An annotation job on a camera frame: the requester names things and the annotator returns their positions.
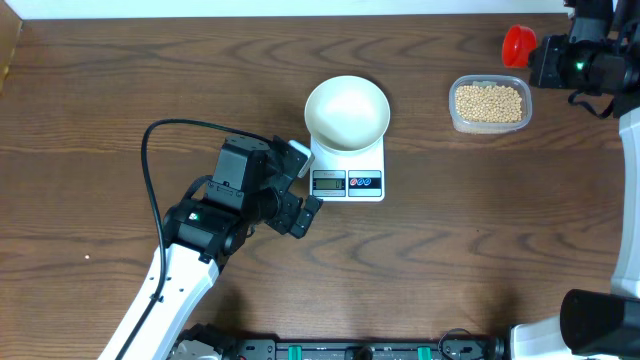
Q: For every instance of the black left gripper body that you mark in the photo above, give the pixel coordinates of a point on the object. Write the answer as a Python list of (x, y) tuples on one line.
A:
[(277, 211)]

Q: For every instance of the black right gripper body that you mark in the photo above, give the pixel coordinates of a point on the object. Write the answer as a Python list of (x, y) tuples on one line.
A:
[(563, 66)]

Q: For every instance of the red plastic measuring scoop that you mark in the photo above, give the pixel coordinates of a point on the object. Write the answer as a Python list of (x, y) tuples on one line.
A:
[(518, 43)]

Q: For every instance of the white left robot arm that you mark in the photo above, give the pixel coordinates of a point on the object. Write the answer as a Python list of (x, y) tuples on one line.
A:
[(250, 185)]

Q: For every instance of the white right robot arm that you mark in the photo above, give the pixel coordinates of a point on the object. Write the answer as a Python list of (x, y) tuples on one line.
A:
[(599, 55)]

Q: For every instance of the white digital kitchen scale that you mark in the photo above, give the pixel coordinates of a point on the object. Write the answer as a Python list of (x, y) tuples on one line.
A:
[(338, 176)]

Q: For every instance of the beige plastic bowl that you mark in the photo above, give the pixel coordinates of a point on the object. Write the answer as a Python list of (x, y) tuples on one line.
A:
[(347, 114)]

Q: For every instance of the clear container of soybeans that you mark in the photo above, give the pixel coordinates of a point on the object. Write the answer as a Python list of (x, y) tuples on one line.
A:
[(490, 104)]

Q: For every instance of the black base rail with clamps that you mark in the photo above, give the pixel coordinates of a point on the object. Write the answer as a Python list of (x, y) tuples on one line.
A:
[(208, 342)]

